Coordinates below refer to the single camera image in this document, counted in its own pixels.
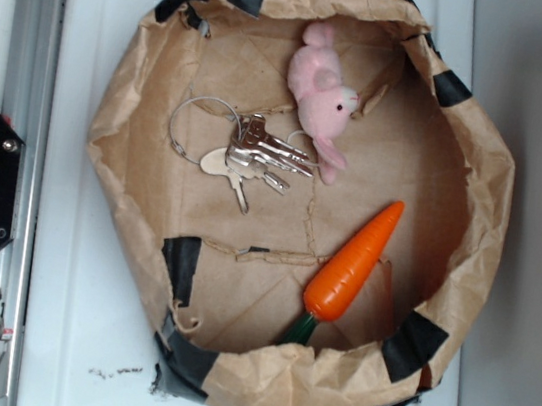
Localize aluminium extrusion rail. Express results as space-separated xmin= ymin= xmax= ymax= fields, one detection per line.
xmin=0 ymin=0 xmax=66 ymax=406

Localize pink plush bunny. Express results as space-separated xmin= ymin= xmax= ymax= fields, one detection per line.
xmin=287 ymin=22 xmax=360 ymax=186

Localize brown paper bag container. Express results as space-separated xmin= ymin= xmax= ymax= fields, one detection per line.
xmin=87 ymin=0 xmax=515 ymax=406

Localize silver keys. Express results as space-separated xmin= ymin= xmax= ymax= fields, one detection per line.
xmin=168 ymin=96 xmax=317 ymax=215

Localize orange plastic toy carrot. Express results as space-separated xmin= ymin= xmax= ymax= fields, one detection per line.
xmin=280 ymin=201 xmax=405 ymax=345

